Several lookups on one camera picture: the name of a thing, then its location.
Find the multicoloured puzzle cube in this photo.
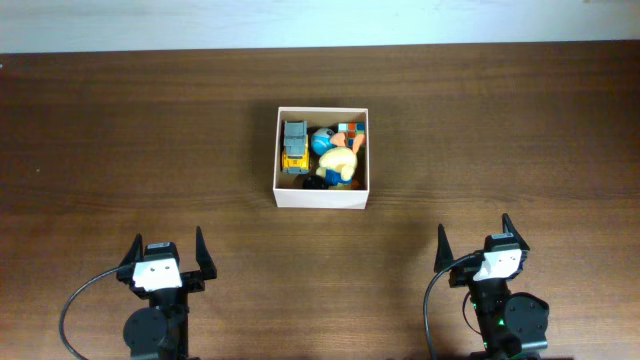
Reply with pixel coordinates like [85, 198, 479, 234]
[337, 122, 366, 147]

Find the left black cable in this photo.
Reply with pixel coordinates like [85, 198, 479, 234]
[58, 267, 132, 360]

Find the beige cardboard box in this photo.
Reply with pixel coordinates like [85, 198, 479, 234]
[273, 107, 370, 209]

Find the right black cable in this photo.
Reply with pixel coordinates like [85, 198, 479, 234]
[422, 252, 486, 360]

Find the yellow plush bear toy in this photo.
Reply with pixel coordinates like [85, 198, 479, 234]
[316, 132, 366, 187]

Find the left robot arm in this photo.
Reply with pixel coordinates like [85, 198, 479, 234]
[116, 228, 217, 360]

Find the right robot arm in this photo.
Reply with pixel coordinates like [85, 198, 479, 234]
[423, 213, 550, 359]

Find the blue toy ball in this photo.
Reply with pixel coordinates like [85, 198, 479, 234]
[311, 127, 335, 157]

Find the yellow grey toy truck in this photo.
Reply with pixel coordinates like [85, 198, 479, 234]
[281, 121, 310, 175]

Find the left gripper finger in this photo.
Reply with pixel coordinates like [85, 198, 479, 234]
[120, 234, 144, 266]
[196, 226, 217, 280]

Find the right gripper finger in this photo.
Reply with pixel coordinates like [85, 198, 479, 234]
[502, 213, 530, 251]
[434, 224, 454, 273]

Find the black round speaker puck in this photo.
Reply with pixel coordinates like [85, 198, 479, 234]
[302, 175, 329, 190]

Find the black cable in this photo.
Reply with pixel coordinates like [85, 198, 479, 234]
[422, 252, 486, 360]
[58, 267, 132, 360]

